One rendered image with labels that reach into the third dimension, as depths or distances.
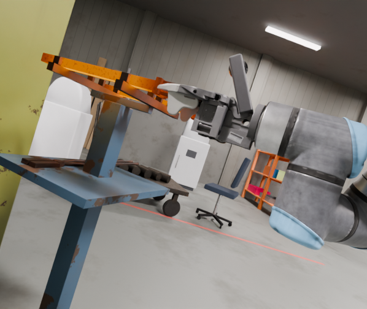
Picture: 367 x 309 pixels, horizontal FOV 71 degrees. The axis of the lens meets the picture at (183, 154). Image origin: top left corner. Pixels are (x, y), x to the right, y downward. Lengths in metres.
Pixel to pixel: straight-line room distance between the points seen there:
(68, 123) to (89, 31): 4.31
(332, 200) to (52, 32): 0.94
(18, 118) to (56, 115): 2.63
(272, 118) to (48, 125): 3.37
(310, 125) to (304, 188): 0.10
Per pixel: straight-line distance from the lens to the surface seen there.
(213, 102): 0.48
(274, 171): 6.03
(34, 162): 0.69
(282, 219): 0.46
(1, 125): 0.99
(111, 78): 0.63
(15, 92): 0.99
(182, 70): 7.04
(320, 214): 0.46
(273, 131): 0.45
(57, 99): 3.69
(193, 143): 5.18
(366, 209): 0.55
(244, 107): 0.48
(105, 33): 7.45
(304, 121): 0.46
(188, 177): 5.23
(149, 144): 6.82
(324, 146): 0.45
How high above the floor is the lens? 0.90
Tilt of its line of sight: 3 degrees down
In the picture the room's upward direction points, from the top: 18 degrees clockwise
